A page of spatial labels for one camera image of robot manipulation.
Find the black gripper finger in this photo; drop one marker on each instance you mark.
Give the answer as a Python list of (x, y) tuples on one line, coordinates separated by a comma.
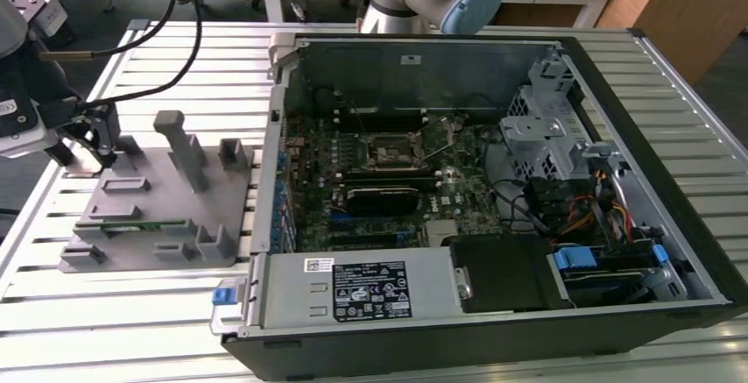
[(62, 151), (107, 133)]

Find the CPU socket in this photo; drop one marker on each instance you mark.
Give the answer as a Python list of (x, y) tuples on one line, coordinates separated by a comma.
[(391, 153)]

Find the grey parts rack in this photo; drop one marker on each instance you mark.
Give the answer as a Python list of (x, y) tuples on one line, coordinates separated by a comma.
[(170, 207)]

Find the green RAM stick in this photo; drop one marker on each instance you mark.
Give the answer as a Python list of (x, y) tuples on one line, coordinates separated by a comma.
[(152, 225)]

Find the blue case latch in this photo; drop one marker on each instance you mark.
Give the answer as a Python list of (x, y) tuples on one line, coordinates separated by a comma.
[(224, 296)]

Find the silver power supply unit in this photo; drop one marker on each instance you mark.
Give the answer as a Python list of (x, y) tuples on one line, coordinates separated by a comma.
[(280, 295)]

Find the black RAM slot bank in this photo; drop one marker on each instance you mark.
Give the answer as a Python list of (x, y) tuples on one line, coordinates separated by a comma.
[(386, 178), (386, 121)]

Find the silver chipset heatsink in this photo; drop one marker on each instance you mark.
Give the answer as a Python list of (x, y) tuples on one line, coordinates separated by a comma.
[(442, 231)]

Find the green motherboard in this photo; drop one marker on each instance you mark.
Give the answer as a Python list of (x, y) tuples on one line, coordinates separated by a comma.
[(467, 159)]

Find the silver metal drive cage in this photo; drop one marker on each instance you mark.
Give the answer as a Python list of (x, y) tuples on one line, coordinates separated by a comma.
[(532, 131)]

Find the black plastic shroud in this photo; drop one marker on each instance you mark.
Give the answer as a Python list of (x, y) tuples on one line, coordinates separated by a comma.
[(503, 273)]

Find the black open PC case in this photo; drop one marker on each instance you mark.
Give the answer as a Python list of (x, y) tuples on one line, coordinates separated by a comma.
[(467, 348)]

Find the blue disk carrier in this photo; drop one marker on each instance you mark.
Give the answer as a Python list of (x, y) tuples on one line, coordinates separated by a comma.
[(572, 260)]

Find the black disk drive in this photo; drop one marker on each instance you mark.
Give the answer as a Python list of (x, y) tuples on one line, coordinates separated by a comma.
[(602, 288)]

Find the small blue carrier tab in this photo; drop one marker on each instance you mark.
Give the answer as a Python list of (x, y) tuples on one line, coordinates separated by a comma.
[(659, 256)]

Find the wooden cabinet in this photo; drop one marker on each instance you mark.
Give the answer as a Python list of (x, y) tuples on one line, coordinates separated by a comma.
[(690, 6)]

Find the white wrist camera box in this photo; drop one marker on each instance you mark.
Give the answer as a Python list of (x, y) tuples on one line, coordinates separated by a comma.
[(23, 137)]

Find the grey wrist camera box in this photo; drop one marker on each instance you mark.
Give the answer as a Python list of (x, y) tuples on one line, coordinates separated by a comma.
[(40, 12)]

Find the black ribbed plastic bracket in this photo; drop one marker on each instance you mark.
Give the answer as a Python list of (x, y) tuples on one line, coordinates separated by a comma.
[(546, 194)]

